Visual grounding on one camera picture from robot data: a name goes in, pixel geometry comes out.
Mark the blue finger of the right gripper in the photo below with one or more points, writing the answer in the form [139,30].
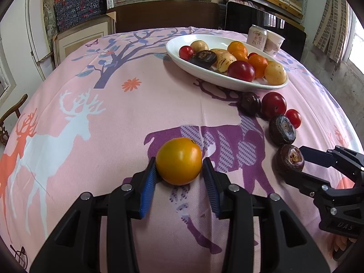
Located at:
[325,159]
[307,184]

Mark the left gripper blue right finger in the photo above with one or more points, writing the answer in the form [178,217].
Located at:
[231,201]

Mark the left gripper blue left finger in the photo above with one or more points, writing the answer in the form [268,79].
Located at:
[129,201]

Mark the yellow orange persimmon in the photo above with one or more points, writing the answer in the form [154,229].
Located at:
[179,161]

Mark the brown kiwi fruit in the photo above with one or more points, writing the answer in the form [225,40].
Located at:
[275,74]

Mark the large orange tangerine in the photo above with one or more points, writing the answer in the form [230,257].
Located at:
[259,63]

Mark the red cherry tomato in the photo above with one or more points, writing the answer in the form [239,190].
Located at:
[295,117]
[252,54]
[186,52]

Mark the red cherry tomato on cloth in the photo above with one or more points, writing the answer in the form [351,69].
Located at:
[295,117]

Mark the pink patterned tablecloth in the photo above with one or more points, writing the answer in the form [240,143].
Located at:
[110,105]

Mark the red plum in plate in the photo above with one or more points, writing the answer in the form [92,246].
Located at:
[241,70]

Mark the curtain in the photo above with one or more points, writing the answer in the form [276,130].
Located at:
[332,35]

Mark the white paper cup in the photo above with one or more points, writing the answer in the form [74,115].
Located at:
[273,43]

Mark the orange tangerine in plate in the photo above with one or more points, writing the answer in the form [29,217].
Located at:
[237,46]

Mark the wooden chair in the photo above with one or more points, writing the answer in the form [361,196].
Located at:
[9,116]

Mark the red cherry tomato in plate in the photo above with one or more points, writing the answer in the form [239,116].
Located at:
[186,52]

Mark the small tan longan fruit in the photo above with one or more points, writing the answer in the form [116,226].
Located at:
[199,45]

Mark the dark brown wooden board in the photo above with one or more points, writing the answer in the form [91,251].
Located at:
[164,14]

